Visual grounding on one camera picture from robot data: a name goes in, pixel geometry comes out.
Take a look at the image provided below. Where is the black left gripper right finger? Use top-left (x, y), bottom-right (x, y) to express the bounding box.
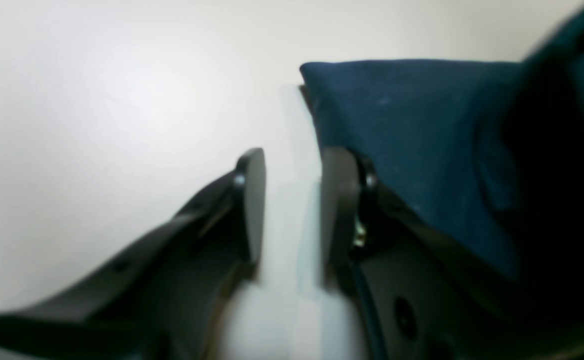
top-left (321, 146), bottom-right (584, 360)

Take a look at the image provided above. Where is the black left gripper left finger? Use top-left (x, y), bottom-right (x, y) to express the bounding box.
top-left (0, 148), bottom-right (267, 360)

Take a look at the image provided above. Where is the dark blue T-shirt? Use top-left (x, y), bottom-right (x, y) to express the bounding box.
top-left (299, 7), bottom-right (584, 314)

